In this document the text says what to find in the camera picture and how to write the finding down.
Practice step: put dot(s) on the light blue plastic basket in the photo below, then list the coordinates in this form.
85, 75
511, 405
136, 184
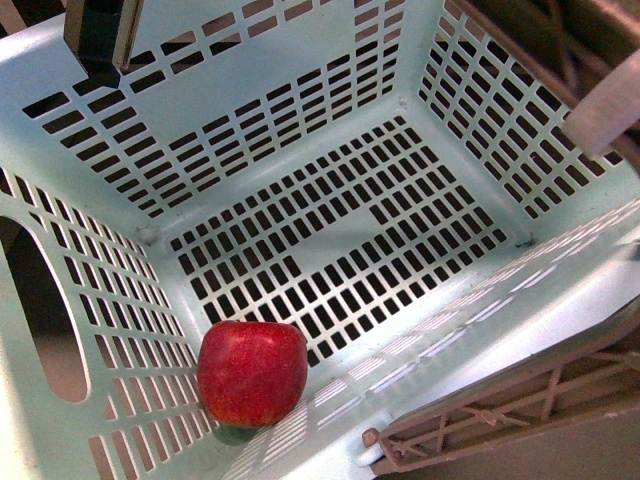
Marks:
383, 176

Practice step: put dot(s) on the brown basket handle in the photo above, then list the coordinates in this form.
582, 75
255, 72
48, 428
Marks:
588, 376
571, 46

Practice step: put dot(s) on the red apple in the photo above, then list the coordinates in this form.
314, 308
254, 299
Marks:
251, 374

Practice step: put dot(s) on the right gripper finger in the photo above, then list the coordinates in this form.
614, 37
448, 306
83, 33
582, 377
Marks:
101, 34
608, 111

